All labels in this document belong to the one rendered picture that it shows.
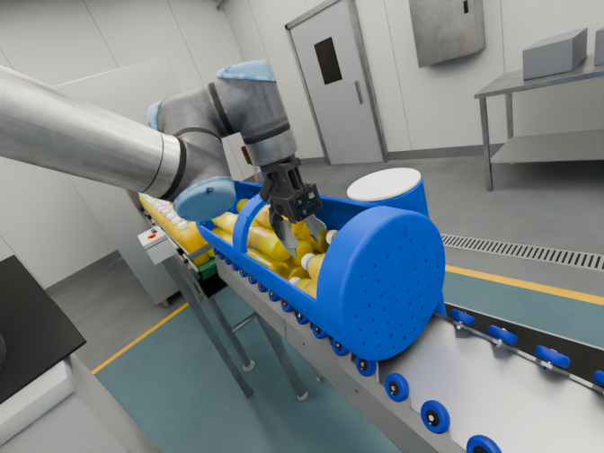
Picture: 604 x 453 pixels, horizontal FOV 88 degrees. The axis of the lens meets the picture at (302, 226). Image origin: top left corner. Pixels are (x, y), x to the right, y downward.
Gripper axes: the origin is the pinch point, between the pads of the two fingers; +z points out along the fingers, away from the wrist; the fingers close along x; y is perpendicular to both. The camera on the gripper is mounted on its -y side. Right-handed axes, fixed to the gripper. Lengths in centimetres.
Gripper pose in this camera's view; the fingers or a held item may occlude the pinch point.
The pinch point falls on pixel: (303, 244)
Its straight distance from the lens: 69.2
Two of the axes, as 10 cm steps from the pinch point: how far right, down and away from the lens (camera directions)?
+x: 7.8, -4.8, 4.1
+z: 3.1, 8.6, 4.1
